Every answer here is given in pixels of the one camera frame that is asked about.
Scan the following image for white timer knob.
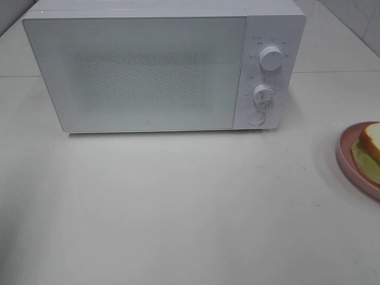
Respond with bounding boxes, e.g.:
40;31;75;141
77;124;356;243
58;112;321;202
252;84;275;105

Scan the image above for white microwave door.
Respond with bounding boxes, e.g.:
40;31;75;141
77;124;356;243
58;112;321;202
23;17;246;133

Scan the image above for pink round plate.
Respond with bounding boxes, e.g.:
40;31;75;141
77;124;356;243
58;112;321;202
336;121;379;201

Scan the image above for yellow-green lettuce leaf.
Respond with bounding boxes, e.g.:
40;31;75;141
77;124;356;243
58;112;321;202
351;139;379;184

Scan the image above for white bread slice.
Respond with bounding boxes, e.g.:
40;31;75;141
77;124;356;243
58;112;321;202
359;122;380;162

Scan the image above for round door release button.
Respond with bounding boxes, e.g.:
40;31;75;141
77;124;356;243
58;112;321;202
247;111;266;126

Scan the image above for white microwave oven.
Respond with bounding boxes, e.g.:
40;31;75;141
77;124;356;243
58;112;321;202
22;1;306;132

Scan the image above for white upper power knob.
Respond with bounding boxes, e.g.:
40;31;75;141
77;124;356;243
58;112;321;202
258;45;284;71

